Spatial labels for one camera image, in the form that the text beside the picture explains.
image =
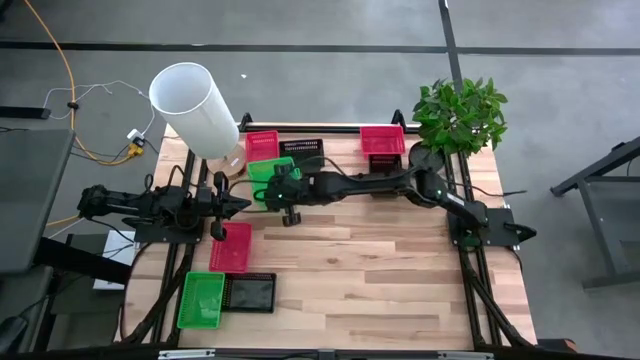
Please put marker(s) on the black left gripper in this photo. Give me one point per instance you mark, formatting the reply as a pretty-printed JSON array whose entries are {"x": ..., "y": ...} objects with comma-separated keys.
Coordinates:
[{"x": 219, "y": 220}]

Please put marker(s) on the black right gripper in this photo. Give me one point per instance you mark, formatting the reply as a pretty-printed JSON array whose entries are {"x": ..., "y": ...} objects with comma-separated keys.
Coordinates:
[{"x": 291, "y": 215}]

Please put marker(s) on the green plastic basket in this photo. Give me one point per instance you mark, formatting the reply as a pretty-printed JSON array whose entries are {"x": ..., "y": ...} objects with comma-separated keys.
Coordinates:
[
  {"x": 262, "y": 172},
  {"x": 200, "y": 300}
]

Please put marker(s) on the red plastic basket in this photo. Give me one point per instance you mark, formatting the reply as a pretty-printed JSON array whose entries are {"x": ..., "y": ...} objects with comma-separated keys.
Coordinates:
[
  {"x": 232, "y": 250},
  {"x": 261, "y": 146},
  {"x": 382, "y": 140}
]

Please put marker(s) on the black plastic basket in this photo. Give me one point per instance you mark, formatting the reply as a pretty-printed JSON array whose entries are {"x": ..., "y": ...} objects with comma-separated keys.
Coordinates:
[
  {"x": 300, "y": 149},
  {"x": 250, "y": 294},
  {"x": 385, "y": 162}
]

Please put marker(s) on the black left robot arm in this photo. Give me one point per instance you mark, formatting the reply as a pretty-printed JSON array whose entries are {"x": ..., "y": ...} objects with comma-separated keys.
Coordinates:
[{"x": 115, "y": 202}]

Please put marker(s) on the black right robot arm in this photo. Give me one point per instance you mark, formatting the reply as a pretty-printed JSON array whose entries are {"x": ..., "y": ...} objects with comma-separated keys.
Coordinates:
[{"x": 370, "y": 186}]

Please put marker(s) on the white lamp with wooden base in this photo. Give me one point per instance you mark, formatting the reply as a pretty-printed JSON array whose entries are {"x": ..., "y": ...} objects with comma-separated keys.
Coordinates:
[{"x": 192, "y": 107}]

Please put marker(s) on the yellow plug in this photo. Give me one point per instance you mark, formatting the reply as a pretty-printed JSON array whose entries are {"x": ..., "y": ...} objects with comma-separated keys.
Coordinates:
[{"x": 136, "y": 149}]

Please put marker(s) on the white power adapter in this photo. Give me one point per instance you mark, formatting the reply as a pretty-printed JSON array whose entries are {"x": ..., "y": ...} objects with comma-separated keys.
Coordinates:
[{"x": 135, "y": 134}]

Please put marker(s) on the white box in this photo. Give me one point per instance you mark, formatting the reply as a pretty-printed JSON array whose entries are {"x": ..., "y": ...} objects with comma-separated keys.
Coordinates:
[{"x": 117, "y": 245}]

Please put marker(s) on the black beam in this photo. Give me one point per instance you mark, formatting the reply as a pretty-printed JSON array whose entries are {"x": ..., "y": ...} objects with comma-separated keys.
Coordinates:
[{"x": 75, "y": 257}]

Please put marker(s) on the grey desk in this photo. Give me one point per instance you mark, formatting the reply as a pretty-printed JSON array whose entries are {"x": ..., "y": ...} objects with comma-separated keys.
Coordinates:
[{"x": 30, "y": 200}]

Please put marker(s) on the green plant in black pot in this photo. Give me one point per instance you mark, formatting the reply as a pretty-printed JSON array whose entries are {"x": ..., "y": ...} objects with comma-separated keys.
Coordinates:
[{"x": 457, "y": 117}]

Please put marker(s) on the black power strip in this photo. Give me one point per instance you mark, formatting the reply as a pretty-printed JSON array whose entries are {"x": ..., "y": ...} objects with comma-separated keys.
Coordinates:
[{"x": 25, "y": 112}]

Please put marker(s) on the grey metal table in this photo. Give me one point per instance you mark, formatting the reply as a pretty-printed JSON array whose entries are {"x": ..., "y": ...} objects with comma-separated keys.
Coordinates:
[{"x": 610, "y": 210}]

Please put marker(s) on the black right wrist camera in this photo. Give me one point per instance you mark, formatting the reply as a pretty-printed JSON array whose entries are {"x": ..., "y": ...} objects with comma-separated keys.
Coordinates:
[{"x": 282, "y": 190}]

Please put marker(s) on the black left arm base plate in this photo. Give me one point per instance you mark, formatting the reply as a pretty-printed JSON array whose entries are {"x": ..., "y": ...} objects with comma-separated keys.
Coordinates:
[{"x": 150, "y": 236}]

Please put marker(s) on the silver metal bracket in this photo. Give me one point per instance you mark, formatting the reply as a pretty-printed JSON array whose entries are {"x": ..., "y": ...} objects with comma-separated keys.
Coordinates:
[
  {"x": 465, "y": 355},
  {"x": 185, "y": 354}
]

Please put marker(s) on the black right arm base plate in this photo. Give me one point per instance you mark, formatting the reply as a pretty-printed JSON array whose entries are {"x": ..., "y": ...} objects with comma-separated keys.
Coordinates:
[{"x": 500, "y": 220}]

